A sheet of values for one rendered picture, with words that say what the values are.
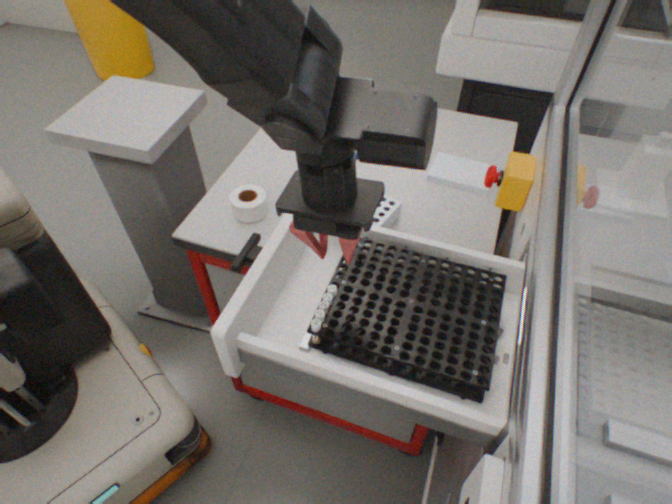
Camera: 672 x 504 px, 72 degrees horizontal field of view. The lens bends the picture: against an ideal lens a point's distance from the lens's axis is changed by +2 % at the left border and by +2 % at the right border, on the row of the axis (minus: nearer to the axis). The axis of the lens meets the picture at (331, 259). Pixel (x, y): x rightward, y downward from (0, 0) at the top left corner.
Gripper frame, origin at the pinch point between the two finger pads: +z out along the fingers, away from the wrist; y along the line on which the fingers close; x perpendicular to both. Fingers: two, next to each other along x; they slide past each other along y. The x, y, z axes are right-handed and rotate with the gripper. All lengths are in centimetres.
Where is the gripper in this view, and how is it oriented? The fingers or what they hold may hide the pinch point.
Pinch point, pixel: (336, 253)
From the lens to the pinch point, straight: 54.3
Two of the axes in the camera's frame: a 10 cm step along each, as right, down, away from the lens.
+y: 9.4, 1.9, -2.8
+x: 3.3, -7.2, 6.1
